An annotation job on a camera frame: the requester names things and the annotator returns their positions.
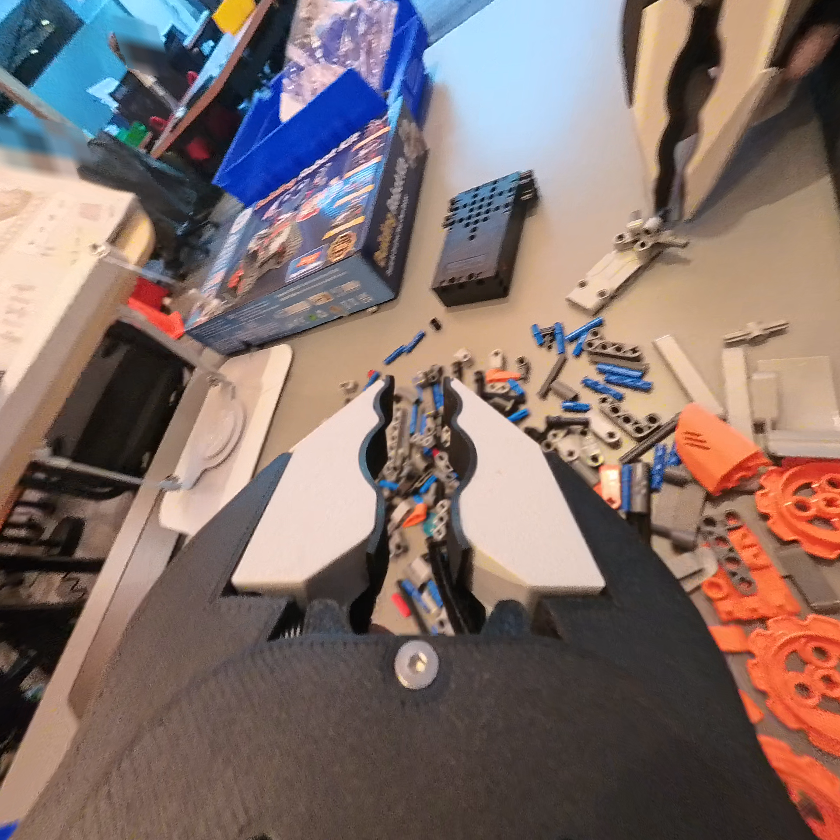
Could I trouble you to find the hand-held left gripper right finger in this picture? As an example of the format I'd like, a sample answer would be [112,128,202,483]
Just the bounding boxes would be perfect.
[441,376,607,634]

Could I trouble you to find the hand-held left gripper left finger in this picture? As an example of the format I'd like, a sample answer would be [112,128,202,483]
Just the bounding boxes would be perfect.
[230,376,396,634]

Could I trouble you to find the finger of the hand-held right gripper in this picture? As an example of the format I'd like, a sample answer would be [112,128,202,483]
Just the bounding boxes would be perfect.
[622,0,700,215]
[672,0,795,223]

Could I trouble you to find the pile of small building pieces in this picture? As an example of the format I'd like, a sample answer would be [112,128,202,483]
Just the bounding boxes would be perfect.
[338,315,685,639]

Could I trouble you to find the grey building piece assembly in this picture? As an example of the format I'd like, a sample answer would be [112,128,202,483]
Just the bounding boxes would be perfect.
[566,210,691,317]

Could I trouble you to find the person's right hand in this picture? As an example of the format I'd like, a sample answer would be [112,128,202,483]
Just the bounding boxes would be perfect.
[784,24,840,80]

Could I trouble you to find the white plastic tray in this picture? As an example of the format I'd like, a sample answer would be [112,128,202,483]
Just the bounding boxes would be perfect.
[157,343,294,537]

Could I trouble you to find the dark grey panel piece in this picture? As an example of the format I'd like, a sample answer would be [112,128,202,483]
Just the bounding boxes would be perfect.
[650,484,708,550]

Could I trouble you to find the black beam with holes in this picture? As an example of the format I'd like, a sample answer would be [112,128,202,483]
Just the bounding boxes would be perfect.
[697,511,757,593]

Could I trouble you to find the orange curved panel piece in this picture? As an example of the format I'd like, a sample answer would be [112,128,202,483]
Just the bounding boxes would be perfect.
[675,403,773,497]

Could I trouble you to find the light grey long slat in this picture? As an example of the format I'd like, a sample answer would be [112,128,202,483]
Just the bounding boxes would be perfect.
[652,335,727,419]

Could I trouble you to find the black storage case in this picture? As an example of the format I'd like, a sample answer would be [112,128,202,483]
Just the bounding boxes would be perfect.
[39,320,193,488]

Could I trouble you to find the blue plastic bin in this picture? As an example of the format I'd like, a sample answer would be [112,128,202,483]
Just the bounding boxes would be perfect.
[213,69,389,206]
[289,0,435,127]

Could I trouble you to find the red plastic part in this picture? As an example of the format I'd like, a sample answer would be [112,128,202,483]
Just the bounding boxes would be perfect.
[128,279,186,340]

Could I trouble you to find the black battery box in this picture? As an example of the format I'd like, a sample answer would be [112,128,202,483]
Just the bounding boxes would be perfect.
[430,169,540,308]

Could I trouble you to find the orange gear wheel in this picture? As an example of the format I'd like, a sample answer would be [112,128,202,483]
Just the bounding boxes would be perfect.
[753,458,840,560]
[758,735,840,840]
[747,613,840,757]

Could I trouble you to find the blue building set box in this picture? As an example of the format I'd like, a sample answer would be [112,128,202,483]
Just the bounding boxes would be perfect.
[185,101,429,355]

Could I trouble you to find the dark grey beam piece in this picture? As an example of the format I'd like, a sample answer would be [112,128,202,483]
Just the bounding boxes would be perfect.
[781,546,840,613]

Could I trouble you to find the grey cross axle connector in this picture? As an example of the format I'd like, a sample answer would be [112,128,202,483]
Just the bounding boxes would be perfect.
[723,319,790,347]

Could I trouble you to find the light grey flat panels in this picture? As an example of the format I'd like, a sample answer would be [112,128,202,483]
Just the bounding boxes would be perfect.
[721,344,840,460]

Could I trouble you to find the clear acrylic stand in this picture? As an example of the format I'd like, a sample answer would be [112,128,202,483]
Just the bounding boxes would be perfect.
[88,241,238,494]

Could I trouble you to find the clear plastic bag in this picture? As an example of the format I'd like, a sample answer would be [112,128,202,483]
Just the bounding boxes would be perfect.
[281,0,409,123]

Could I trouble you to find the white cardboard box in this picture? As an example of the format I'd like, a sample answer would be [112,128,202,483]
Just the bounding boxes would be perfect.
[0,164,156,460]

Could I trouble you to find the black bag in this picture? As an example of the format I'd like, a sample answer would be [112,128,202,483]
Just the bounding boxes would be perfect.
[79,134,224,232]

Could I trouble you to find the yellow block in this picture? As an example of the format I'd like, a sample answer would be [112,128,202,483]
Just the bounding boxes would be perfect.
[211,0,257,35]

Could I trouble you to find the orange beam frame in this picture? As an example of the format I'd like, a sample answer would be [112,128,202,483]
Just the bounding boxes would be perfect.
[701,524,799,626]

